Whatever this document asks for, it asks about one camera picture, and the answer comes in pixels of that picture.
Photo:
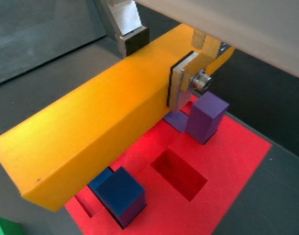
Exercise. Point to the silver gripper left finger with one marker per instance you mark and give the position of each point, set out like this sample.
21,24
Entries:
131,33

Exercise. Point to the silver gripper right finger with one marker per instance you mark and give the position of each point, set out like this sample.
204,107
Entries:
187,76

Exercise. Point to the yellow rectangular block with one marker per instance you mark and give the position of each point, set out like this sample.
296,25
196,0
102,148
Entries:
55,152

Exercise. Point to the green stepped block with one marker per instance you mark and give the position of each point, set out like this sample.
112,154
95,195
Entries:
9,227

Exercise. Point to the dark blue block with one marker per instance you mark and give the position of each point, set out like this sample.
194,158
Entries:
120,194

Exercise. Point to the red board with slots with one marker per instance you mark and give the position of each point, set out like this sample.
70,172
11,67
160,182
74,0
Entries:
192,180

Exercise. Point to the purple rectangular block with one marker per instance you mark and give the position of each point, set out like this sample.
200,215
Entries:
206,114

